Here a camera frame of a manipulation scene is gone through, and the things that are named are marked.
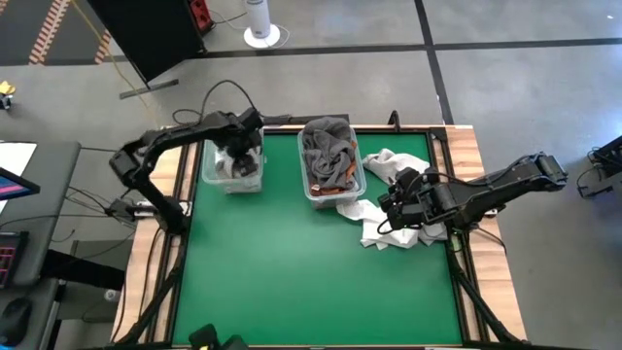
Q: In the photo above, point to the black table frame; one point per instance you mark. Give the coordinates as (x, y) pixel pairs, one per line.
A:
(437, 136)

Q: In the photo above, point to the pale grey towel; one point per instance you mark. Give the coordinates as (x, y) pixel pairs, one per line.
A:
(389, 163)

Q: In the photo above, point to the black computer mouse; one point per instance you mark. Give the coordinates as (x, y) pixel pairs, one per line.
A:
(14, 318)

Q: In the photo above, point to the dark grey waffle towel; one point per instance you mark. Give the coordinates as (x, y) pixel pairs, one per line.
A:
(330, 150)

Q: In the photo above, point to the black desk base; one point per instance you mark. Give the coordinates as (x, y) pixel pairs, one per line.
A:
(82, 269)

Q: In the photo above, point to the grey metal base bar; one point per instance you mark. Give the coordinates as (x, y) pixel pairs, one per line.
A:
(146, 90)

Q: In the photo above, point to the clear plastic bin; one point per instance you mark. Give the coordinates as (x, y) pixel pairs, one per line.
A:
(335, 201)
(233, 188)

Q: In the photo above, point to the orange towel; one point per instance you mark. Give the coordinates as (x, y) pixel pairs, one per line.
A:
(352, 171)

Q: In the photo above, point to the small black floor device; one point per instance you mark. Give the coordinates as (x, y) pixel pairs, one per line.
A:
(6, 102)

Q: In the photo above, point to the grey desk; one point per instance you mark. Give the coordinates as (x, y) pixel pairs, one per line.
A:
(53, 170)

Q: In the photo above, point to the white waffle towel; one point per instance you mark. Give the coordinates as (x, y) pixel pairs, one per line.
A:
(364, 216)

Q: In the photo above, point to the red power strip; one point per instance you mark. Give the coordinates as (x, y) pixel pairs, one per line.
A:
(201, 12)

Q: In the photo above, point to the computer monitor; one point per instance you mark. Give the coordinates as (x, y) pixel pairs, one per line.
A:
(14, 187)

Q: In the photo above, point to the light grey knit towel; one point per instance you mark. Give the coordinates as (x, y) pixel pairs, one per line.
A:
(253, 158)

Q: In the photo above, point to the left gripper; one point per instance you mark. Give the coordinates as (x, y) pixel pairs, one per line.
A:
(243, 133)

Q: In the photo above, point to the backlit keyboard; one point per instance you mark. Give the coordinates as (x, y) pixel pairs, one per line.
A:
(10, 257)

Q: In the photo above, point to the white tower fan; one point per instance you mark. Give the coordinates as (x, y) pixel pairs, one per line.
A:
(259, 19)

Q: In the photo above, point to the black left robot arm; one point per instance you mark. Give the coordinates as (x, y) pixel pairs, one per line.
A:
(184, 131)

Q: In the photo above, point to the small yellow object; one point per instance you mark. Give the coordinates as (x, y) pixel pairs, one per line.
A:
(7, 88)

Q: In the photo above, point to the black frame clamp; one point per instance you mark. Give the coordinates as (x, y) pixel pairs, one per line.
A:
(394, 121)

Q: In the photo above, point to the black standing panel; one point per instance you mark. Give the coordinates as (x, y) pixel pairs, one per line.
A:
(146, 34)

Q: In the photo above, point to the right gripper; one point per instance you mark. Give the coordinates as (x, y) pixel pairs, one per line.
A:
(413, 199)

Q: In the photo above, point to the white paper sheet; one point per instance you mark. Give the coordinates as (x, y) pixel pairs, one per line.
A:
(17, 158)

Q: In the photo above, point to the small white round cap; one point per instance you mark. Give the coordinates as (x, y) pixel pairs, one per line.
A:
(111, 295)

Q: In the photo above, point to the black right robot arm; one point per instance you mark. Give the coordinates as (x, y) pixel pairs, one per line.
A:
(505, 187)

